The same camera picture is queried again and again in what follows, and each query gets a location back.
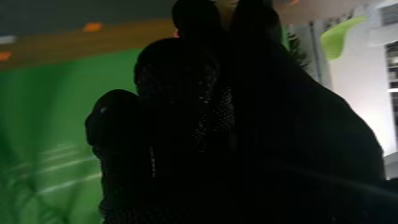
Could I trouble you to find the dark mat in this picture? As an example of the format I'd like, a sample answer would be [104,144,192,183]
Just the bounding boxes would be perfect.
[0,0,180,37]

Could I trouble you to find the green sprig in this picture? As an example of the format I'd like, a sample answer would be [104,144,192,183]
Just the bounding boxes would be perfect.
[285,32,313,69]

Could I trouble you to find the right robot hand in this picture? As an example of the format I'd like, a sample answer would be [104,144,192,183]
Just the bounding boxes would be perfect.
[84,0,398,224]

